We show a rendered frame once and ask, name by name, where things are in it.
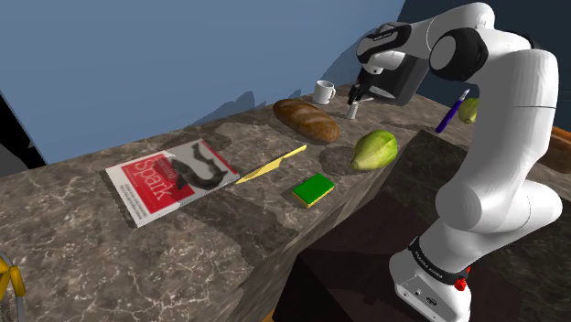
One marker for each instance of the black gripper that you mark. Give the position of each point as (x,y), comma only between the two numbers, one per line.
(362,85)

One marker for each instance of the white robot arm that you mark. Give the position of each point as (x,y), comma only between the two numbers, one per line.
(513,134)

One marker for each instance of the small white shaker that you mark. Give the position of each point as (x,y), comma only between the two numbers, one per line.
(352,111)

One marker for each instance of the black kitchen appliance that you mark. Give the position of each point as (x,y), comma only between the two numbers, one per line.
(401,84)

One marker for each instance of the white mug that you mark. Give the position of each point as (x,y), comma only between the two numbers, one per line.
(322,92)

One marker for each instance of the brown bread loaf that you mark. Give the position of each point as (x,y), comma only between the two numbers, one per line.
(308,119)

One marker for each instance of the large green ribbed fruit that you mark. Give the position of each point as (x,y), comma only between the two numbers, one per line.
(374,150)

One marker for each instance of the purple pen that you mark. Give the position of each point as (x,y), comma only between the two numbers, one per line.
(448,117)

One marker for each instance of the small green ribbed fruit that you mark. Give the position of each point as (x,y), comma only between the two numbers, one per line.
(469,110)

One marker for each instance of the green and yellow sponge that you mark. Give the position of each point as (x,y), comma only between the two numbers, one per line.
(314,188)

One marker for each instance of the yellow knife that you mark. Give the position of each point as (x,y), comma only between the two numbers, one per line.
(267,167)

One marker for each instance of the orange-brown block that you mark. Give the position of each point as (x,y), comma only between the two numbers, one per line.
(560,151)

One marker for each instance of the red and white magazine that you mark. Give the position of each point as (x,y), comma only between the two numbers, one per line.
(154,187)

